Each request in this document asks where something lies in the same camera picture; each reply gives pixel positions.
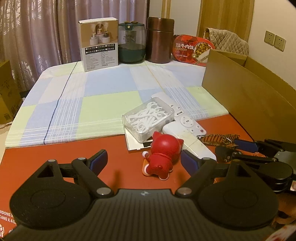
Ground white plain remote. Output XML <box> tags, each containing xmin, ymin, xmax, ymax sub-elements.
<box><xmin>163</xmin><ymin>121</ymin><xmax>217</xmax><ymax>161</ymax></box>

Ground striped keychain strap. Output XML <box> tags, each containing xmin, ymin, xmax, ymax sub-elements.
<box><xmin>200</xmin><ymin>133</ymin><xmax>241</xmax><ymax>147</ymax></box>

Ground red cat figurine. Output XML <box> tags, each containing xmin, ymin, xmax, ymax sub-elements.
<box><xmin>142</xmin><ymin>132</ymin><xmax>184</xmax><ymax>181</ymax></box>

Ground white remote with buttons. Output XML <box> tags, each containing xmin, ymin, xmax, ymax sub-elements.
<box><xmin>151</xmin><ymin>92</ymin><xmax>207</xmax><ymax>137</ymax></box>

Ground clear box of floss picks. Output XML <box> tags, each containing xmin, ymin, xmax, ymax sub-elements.
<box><xmin>122</xmin><ymin>97</ymin><xmax>175</xmax><ymax>143</ymax></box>

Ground open cardboard box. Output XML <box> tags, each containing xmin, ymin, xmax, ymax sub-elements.
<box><xmin>202</xmin><ymin>50</ymin><xmax>295</xmax><ymax>143</ymax></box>

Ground white flat tray lid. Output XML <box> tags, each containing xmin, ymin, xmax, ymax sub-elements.
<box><xmin>121</xmin><ymin>115</ymin><xmax>152</xmax><ymax>151</ymax></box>

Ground checkered pastel tablecloth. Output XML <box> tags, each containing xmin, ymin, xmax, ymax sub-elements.
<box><xmin>5</xmin><ymin>61</ymin><xmax>227</xmax><ymax>148</ymax></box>

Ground cardboard boxes on floor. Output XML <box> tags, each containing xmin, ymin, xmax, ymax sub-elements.
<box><xmin>0</xmin><ymin>60</ymin><xmax>23</xmax><ymax>125</ymax></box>

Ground red instant rice bowl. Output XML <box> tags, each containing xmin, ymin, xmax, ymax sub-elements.
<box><xmin>171</xmin><ymin>35</ymin><xmax>215</xmax><ymax>67</ymax></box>

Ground wooden door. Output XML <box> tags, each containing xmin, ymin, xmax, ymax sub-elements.
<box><xmin>197</xmin><ymin>0</ymin><xmax>254</xmax><ymax>41</ymax></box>

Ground white product box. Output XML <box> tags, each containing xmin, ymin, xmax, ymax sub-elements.
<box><xmin>78</xmin><ymin>17</ymin><xmax>118</xmax><ymax>72</ymax></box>

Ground green glass jar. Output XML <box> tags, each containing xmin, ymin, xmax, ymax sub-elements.
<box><xmin>118</xmin><ymin>21</ymin><xmax>146</xmax><ymax>64</ymax></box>

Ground brown cylindrical canister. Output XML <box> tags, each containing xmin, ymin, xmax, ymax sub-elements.
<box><xmin>145</xmin><ymin>16</ymin><xmax>175</xmax><ymax>64</ymax></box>

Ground mauve curtain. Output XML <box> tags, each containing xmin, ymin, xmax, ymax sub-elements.
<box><xmin>1</xmin><ymin>0</ymin><xmax>150</xmax><ymax>91</ymax></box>

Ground wall socket panel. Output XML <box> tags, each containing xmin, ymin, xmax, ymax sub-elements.
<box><xmin>264</xmin><ymin>31</ymin><xmax>286</xmax><ymax>52</ymax></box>

